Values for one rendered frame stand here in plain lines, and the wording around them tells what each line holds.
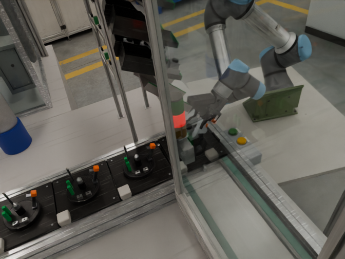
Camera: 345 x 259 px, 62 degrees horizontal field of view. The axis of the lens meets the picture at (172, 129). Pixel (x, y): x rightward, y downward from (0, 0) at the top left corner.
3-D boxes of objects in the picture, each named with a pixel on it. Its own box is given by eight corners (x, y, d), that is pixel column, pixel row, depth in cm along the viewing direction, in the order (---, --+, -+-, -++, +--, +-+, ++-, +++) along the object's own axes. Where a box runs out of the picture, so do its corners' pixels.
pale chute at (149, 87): (181, 97, 155) (186, 91, 153) (188, 112, 145) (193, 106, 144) (138, 74, 139) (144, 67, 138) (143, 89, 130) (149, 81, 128)
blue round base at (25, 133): (31, 131, 168) (19, 112, 158) (33, 148, 157) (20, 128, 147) (3, 141, 165) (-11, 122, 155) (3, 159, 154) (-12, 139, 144)
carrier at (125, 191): (155, 143, 137) (151, 123, 129) (176, 178, 120) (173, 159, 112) (107, 162, 131) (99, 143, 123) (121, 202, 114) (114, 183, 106)
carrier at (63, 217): (106, 162, 131) (98, 143, 123) (121, 202, 114) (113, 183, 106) (53, 183, 126) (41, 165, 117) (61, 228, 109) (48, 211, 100)
